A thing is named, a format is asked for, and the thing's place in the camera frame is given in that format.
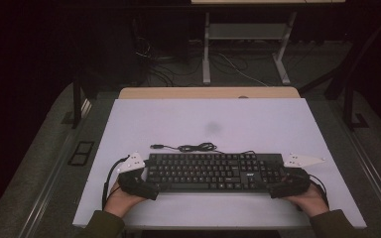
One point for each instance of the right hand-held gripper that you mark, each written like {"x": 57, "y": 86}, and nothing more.
{"x": 292, "y": 185}

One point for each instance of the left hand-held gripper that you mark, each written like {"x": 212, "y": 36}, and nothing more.
{"x": 135, "y": 185}

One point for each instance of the black computer keyboard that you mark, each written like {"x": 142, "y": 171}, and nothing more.
{"x": 211, "y": 172}

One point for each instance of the person's left hand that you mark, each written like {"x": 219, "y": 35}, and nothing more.
{"x": 120, "y": 201}

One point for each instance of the person's right hand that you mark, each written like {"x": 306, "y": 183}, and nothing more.
{"x": 311, "y": 201}

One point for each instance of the black floor socket box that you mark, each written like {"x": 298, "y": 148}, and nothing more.
{"x": 81, "y": 153}

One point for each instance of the black metal stand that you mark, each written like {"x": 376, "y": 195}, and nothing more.
{"x": 77, "y": 102}
{"x": 347, "y": 99}

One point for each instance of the white metal desk frame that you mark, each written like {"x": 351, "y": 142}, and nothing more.
{"x": 244, "y": 31}

